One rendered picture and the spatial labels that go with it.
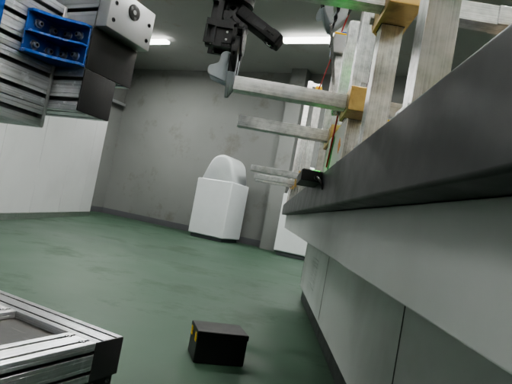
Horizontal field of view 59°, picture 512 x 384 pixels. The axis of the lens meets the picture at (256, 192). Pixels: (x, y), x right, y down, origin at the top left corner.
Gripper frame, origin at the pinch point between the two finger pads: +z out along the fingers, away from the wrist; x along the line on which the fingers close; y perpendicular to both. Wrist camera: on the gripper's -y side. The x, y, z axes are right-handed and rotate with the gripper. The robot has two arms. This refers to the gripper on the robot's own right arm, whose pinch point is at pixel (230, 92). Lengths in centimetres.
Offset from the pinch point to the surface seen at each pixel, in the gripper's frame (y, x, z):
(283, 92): -11.0, 1.5, -1.5
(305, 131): -18.4, -23.5, 0.6
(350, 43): -26.1, -27.2, -26.3
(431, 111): -23, 62, 15
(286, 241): -50, -639, 57
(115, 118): 366, -904, -131
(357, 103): -26.1, 5.0, -1.0
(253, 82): -4.6, 1.5, -2.5
